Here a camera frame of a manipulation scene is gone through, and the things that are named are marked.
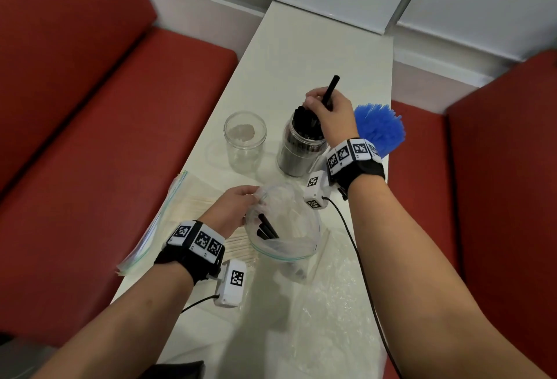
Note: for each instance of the flat zip bag with sticks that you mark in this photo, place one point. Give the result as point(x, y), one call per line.
point(174, 217)

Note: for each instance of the black wristband with marker tags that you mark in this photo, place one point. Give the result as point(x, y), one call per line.
point(196, 246)
point(354, 161)

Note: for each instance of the person's right forearm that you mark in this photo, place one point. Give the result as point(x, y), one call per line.
point(426, 287)

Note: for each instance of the person's right fingers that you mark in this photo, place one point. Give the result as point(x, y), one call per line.
point(320, 98)

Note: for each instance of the person's right hand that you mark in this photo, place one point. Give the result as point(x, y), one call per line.
point(337, 124)

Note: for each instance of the person's left hand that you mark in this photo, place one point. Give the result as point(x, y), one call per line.
point(226, 213)

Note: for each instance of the empty glass jar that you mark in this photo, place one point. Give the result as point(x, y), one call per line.
point(245, 141)

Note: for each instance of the bunch of black straws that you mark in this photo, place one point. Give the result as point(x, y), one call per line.
point(307, 124)

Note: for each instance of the crinkled clear plastic bag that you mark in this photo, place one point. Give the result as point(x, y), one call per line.
point(335, 304)

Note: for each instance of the clear zip bag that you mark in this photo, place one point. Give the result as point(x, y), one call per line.
point(287, 235)

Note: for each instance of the black drinking straw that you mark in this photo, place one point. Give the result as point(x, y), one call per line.
point(262, 233)
point(269, 226)
point(331, 87)

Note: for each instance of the person's left fingers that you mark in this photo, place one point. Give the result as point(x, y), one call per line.
point(251, 201)

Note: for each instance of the person's left forearm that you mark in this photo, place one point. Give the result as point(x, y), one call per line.
point(130, 326)

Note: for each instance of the glass jar holding straws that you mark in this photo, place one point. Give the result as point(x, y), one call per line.
point(298, 154)

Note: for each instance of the white wrist camera with marker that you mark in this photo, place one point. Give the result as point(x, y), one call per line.
point(316, 189)
point(231, 283)

